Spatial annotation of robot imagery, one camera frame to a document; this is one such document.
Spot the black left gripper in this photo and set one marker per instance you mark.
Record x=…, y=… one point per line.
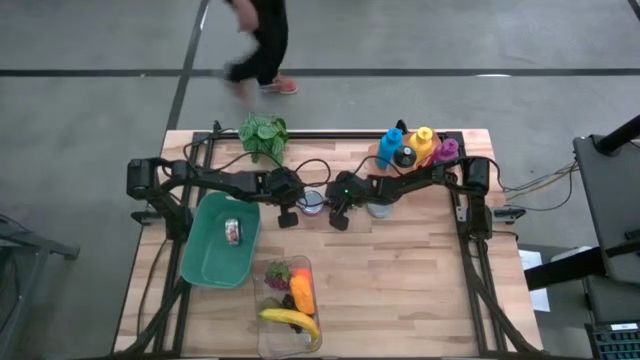
x=285, y=187

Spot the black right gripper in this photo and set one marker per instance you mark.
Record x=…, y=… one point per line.
x=350, y=192

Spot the tin can red label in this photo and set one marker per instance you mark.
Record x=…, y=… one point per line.
x=312, y=205

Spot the tin can green label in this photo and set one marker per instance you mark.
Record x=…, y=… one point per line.
x=379, y=211

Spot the tall silver tin can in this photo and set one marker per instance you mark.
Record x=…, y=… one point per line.
x=232, y=231

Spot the red grapes with green leaf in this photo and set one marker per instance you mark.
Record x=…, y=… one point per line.
x=276, y=275

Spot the orange plush carrot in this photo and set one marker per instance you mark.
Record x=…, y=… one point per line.
x=303, y=297

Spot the dark blue toy grapes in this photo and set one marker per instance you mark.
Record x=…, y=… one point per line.
x=288, y=301

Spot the blue squeeze bottle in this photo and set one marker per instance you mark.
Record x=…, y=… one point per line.
x=389, y=147

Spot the green plastic bin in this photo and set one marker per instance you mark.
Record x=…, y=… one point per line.
x=210, y=265

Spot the clear bottle with black cap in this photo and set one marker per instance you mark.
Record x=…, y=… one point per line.
x=405, y=156

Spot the yellow toy banana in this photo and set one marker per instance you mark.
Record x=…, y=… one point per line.
x=290, y=316

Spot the yellow squeeze bottle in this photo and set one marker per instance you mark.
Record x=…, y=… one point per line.
x=421, y=142

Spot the purple squeeze bottle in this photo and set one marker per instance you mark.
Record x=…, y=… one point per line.
x=446, y=149

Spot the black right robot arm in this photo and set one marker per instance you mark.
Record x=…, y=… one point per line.
x=425, y=177

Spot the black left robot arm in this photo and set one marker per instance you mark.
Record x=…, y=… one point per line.
x=210, y=180

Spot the orange translucent plastic bin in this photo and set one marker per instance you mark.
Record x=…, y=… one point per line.
x=372, y=152

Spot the green leafy plant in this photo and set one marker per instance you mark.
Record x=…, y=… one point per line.
x=264, y=134

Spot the clear plastic container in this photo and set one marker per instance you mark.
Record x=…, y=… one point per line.
x=280, y=345

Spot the person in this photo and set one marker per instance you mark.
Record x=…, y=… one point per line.
x=270, y=40

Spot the white paper sheet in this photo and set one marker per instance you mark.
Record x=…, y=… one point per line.
x=530, y=260

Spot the grey metal furniture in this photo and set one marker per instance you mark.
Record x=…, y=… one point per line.
x=30, y=240

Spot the black equipment cart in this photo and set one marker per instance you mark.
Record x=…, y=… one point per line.
x=615, y=200

